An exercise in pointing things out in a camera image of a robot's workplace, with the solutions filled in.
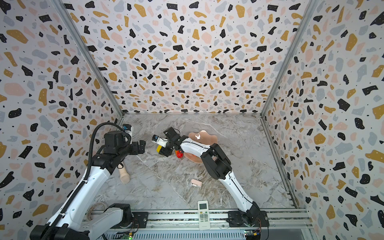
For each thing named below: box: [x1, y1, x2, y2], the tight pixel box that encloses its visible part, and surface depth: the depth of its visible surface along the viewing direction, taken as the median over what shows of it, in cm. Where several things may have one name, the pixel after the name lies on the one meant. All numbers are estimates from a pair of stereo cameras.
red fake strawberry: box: [175, 150, 184, 159], surface depth 97 cm
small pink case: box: [191, 179, 203, 187], surface depth 86 cm
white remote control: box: [197, 200, 211, 231], surface depth 76 cm
